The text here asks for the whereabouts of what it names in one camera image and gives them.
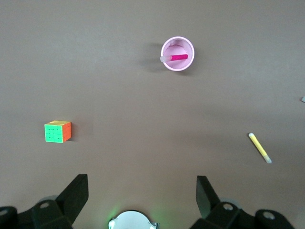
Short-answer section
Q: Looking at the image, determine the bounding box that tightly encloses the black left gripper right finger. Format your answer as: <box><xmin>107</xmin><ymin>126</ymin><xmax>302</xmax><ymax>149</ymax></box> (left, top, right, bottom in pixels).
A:
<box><xmin>190</xmin><ymin>176</ymin><xmax>296</xmax><ymax>229</ymax></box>

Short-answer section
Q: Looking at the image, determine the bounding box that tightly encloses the yellow marker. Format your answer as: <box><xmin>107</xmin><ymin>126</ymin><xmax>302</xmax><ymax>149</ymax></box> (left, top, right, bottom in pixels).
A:
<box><xmin>248</xmin><ymin>132</ymin><xmax>273</xmax><ymax>164</ymax></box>

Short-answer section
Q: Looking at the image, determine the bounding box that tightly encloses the pink marker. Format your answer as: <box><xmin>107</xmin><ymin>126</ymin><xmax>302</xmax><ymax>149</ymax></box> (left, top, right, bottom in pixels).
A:
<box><xmin>159</xmin><ymin>54</ymin><xmax>189</xmax><ymax>63</ymax></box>

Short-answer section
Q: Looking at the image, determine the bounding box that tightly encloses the colourful puzzle cube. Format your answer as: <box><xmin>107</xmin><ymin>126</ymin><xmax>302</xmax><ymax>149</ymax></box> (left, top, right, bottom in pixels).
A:
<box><xmin>44</xmin><ymin>120</ymin><xmax>72</xmax><ymax>143</ymax></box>

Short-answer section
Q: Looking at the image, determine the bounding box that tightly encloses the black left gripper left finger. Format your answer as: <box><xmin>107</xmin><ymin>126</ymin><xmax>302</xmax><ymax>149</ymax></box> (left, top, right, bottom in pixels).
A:
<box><xmin>0</xmin><ymin>174</ymin><xmax>89</xmax><ymax>229</ymax></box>

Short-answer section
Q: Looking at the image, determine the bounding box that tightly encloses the pink cup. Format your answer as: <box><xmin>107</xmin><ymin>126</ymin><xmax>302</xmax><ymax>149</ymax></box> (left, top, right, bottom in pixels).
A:
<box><xmin>160</xmin><ymin>36</ymin><xmax>195</xmax><ymax>72</ymax></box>

